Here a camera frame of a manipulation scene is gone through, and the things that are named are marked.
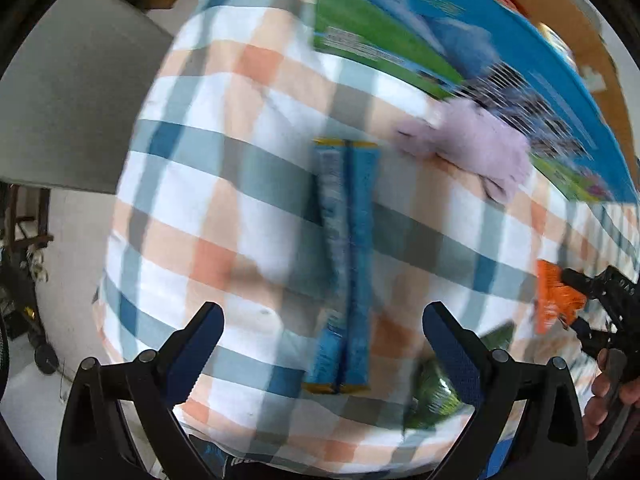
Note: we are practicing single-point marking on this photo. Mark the person's right hand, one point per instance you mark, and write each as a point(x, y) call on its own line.
point(597, 400)

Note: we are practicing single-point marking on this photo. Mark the brown cardboard box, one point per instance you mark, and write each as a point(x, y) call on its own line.
point(560, 5)

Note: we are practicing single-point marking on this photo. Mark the blue stick packet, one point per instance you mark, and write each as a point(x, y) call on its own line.
point(359, 260)
point(330, 260)

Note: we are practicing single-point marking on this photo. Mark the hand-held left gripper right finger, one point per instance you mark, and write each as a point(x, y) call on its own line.
point(450, 345)

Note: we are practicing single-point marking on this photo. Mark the large blue printed box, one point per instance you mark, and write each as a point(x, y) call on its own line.
point(500, 45)

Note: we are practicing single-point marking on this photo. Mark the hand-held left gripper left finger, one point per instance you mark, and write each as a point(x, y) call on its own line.
point(200, 340)

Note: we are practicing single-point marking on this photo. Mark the orange snack packet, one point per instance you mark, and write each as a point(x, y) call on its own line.
point(555, 295)

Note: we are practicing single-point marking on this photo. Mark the green snack packet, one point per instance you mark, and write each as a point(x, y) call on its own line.
point(440, 390)

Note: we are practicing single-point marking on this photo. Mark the purple plush toy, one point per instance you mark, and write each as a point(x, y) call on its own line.
point(475, 145)

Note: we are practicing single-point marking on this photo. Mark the dark wheeled stand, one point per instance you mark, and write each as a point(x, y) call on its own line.
point(25, 270)

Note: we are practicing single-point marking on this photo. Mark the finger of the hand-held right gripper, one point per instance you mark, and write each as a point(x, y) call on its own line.
point(580, 280)
point(586, 336)

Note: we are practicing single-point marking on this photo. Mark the plaid blanket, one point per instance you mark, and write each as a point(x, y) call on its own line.
point(225, 210)

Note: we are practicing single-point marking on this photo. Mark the grey cushion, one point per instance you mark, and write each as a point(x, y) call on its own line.
point(80, 100)

